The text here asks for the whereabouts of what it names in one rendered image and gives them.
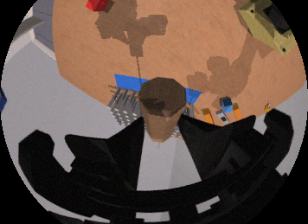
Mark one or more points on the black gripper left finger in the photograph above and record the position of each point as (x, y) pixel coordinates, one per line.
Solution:
(122, 151)

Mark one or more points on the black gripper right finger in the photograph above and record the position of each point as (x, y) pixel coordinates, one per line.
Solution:
(207, 143)

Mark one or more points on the blue flat strip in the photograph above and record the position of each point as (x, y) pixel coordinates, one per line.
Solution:
(134, 84)

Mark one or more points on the red cube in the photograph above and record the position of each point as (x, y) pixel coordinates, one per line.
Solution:
(97, 5)

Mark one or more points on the blue block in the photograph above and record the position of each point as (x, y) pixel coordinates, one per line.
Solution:
(227, 105)

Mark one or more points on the orange long bar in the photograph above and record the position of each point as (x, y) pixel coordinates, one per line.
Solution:
(237, 112)
(208, 116)

